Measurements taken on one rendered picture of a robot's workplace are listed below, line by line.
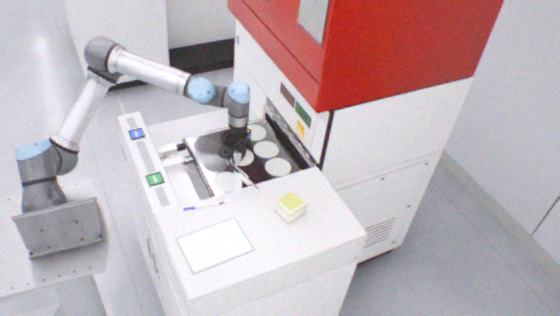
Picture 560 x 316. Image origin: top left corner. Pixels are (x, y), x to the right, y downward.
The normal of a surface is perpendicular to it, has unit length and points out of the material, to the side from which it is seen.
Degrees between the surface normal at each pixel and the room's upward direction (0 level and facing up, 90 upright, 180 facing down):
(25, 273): 0
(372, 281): 0
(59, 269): 0
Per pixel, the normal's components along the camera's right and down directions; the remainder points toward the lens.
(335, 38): 0.44, 0.64
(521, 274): 0.09, -0.73
